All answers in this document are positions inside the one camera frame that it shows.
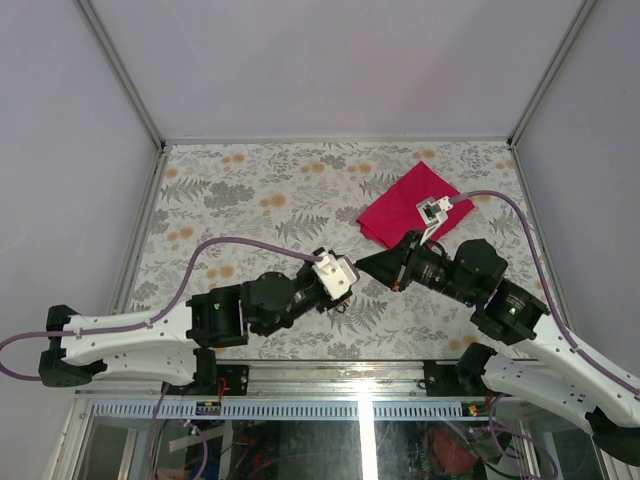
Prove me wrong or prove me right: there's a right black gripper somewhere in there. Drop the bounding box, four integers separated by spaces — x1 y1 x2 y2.
355 228 478 306

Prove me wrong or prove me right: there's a large metal keyring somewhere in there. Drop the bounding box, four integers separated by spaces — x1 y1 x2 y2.
327 291 353 314

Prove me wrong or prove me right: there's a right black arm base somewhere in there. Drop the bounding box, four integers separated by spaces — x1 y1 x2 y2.
416 360 468 397

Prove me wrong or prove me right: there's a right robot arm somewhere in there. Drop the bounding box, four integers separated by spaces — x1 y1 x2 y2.
356 231 639 466

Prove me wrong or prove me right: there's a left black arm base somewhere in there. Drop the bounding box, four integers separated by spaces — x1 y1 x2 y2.
192 364 250 397

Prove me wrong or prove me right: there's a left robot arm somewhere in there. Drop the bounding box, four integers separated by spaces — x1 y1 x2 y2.
38 249 359 395

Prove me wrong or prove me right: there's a folded magenta cloth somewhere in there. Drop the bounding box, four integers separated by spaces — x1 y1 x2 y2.
357 162 459 248

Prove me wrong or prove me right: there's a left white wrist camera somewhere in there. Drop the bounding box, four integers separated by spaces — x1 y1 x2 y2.
312 252 359 300

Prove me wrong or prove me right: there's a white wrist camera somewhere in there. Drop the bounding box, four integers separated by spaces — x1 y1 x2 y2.
416 196 460 245
312 252 359 300

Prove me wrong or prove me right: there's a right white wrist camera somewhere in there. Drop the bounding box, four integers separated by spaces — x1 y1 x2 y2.
416 196 460 245

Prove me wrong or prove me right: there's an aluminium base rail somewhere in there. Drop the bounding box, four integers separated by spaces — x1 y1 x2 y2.
77 361 493 421

